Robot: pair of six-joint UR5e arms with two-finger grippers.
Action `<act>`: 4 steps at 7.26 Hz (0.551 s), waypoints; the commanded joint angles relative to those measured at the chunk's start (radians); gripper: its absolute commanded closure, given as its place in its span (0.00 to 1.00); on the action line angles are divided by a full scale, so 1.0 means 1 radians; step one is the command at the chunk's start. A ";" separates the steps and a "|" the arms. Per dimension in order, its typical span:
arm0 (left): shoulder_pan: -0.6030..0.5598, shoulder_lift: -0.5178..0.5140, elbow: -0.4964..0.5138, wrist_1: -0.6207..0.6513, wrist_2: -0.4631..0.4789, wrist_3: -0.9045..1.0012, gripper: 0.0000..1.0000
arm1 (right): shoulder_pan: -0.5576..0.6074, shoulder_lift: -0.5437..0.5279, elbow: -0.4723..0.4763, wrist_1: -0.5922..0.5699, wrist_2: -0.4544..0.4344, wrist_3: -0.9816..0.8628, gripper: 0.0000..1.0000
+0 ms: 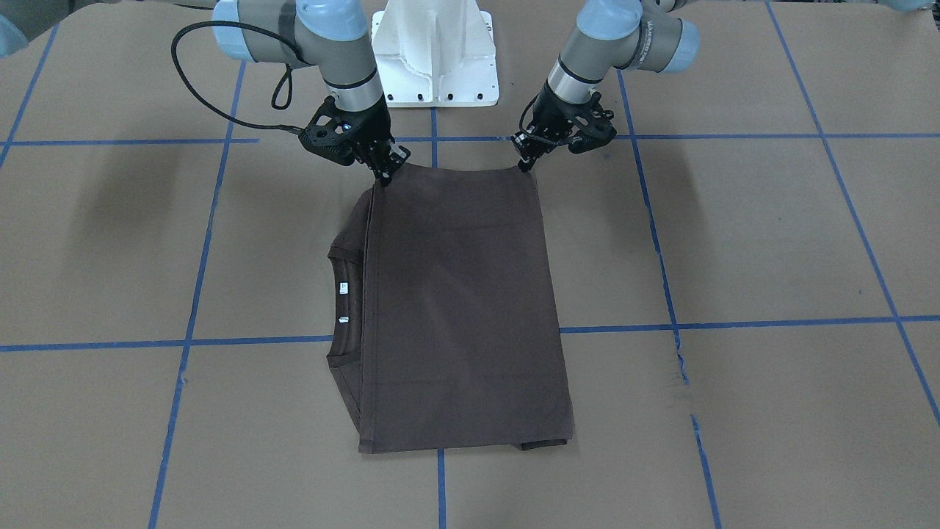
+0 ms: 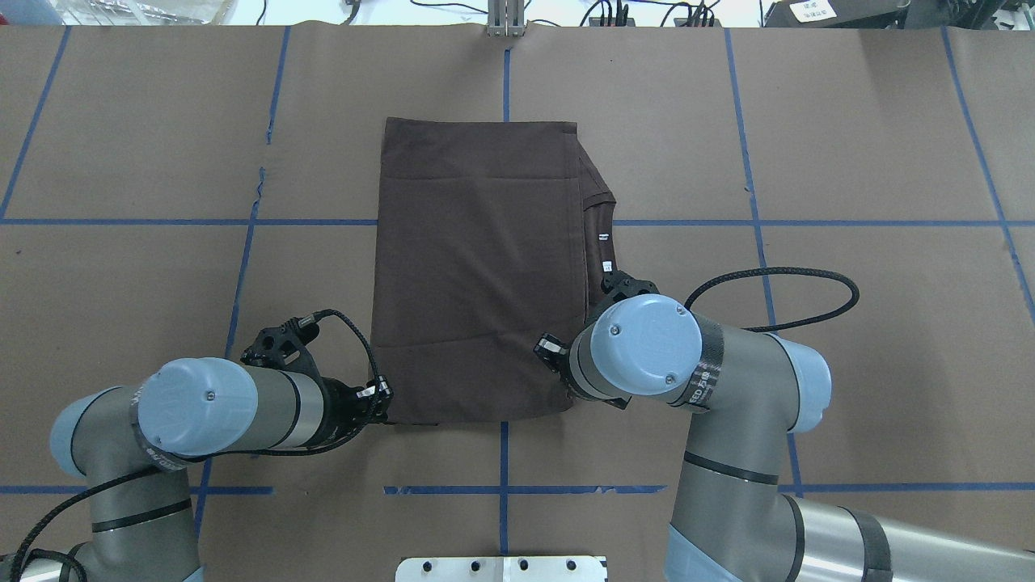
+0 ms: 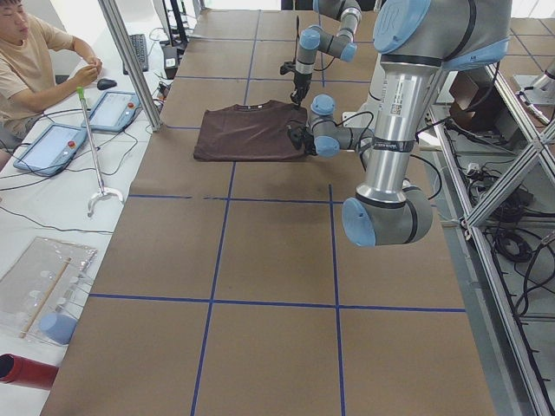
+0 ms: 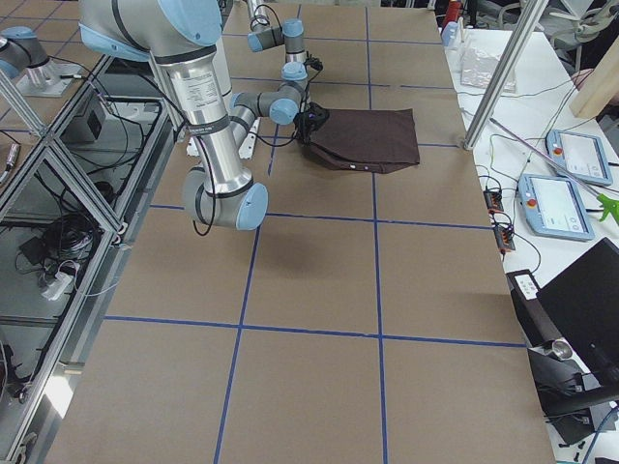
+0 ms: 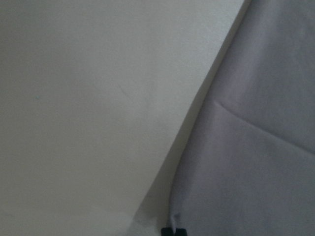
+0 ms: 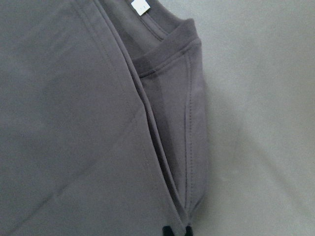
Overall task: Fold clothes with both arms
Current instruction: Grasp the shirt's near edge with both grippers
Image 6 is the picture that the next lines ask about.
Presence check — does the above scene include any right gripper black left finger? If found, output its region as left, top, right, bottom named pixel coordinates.
left=162, top=226, right=175, bottom=236

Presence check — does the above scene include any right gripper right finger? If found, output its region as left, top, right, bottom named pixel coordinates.
left=185, top=225, right=193, bottom=236

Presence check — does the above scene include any dark brown t-shirt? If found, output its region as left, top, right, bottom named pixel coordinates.
left=0, top=0, right=209, bottom=236

